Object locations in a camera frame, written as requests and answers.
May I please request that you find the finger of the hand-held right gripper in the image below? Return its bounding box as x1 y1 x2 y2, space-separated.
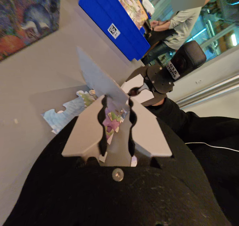
120 74 145 95
133 89 155 104

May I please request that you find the black bag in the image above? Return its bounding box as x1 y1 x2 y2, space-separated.
146 29 177 46

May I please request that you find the thin white cord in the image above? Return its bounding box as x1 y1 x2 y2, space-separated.
184 141 239 152

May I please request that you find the illustrated puzzle box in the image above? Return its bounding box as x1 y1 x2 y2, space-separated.
0 0 61 62

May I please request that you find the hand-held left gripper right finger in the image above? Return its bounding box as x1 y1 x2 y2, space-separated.
128 98 172 158

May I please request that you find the white low cabinet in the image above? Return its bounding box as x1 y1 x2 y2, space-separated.
173 46 239 116

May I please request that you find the person's right forearm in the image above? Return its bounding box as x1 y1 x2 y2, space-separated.
146 98 201 143

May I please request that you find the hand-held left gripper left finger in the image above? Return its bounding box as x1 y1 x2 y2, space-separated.
62 95 108 162

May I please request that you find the blue plastic bin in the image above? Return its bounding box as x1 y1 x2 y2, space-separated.
78 0 151 61

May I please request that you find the person in black jacket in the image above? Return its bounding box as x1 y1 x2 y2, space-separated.
184 116 239 226

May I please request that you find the sky blue puzzle section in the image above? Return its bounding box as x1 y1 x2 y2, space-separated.
41 90 98 135

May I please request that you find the purple dinosaur puzzle section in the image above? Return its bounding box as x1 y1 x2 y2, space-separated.
104 106 129 144

